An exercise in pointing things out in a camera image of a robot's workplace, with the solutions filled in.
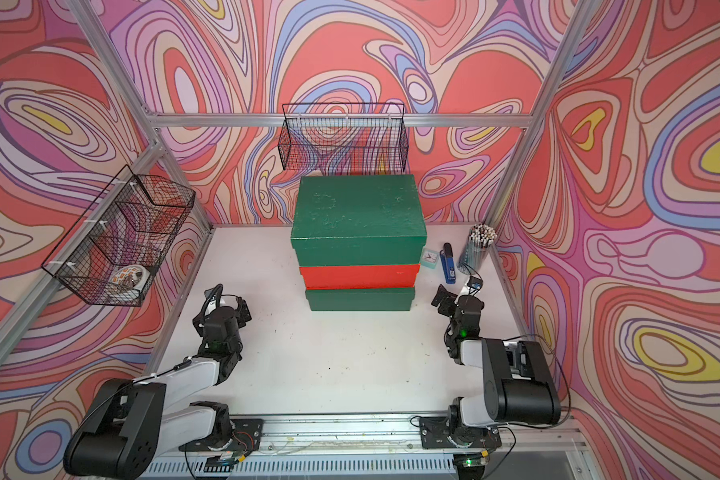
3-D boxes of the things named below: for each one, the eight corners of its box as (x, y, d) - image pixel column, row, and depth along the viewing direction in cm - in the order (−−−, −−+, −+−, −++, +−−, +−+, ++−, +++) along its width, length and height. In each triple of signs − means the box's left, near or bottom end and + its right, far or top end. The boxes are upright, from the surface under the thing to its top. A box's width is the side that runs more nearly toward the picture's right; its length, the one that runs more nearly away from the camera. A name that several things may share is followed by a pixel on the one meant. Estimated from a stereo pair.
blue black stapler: (446, 284, 105) (449, 275, 100) (439, 252, 114) (442, 242, 110) (455, 284, 105) (459, 275, 100) (447, 252, 114) (450, 242, 110)
